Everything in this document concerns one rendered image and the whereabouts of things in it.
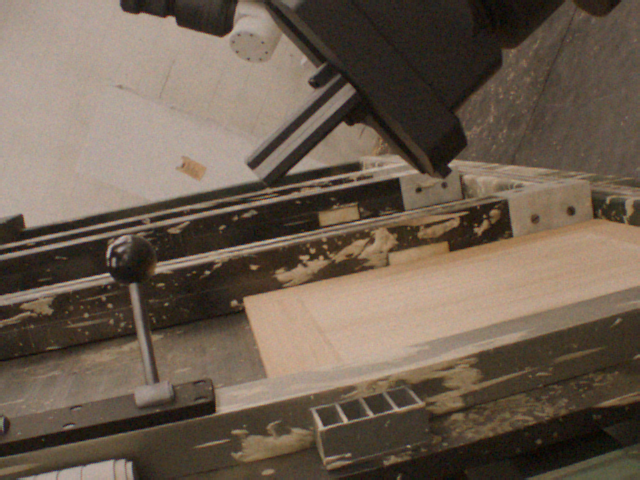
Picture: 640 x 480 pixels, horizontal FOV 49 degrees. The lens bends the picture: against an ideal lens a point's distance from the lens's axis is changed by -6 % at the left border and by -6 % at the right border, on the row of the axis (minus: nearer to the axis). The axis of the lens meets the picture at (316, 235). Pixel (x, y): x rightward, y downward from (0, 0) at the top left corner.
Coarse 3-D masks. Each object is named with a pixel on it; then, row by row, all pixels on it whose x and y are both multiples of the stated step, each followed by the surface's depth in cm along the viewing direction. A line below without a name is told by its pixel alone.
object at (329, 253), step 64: (512, 192) 98; (576, 192) 96; (192, 256) 94; (256, 256) 90; (320, 256) 91; (384, 256) 93; (0, 320) 86; (64, 320) 87; (128, 320) 88; (192, 320) 90
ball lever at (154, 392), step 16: (128, 240) 52; (144, 240) 53; (112, 256) 52; (128, 256) 51; (144, 256) 52; (112, 272) 52; (128, 272) 52; (144, 272) 52; (144, 304) 52; (144, 320) 51; (144, 336) 51; (144, 352) 50; (144, 368) 50; (160, 384) 49; (144, 400) 48; (160, 400) 49
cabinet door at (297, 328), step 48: (528, 240) 92; (576, 240) 88; (624, 240) 82; (288, 288) 90; (336, 288) 86; (384, 288) 83; (432, 288) 79; (480, 288) 75; (528, 288) 72; (576, 288) 68; (624, 288) 65; (288, 336) 70; (336, 336) 68; (384, 336) 66; (432, 336) 63
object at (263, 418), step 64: (512, 320) 55; (576, 320) 52; (256, 384) 52; (320, 384) 50; (384, 384) 50; (448, 384) 50; (512, 384) 51; (64, 448) 47; (128, 448) 47; (192, 448) 48; (256, 448) 49
